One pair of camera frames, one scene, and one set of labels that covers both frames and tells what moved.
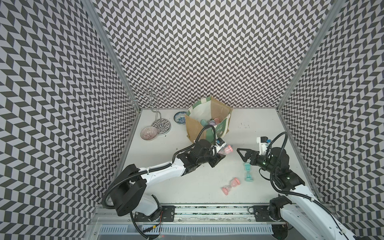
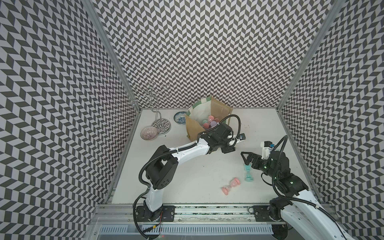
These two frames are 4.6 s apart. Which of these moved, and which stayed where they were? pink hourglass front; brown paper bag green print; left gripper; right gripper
Moved: left gripper
Stayed: pink hourglass front; brown paper bag green print; right gripper
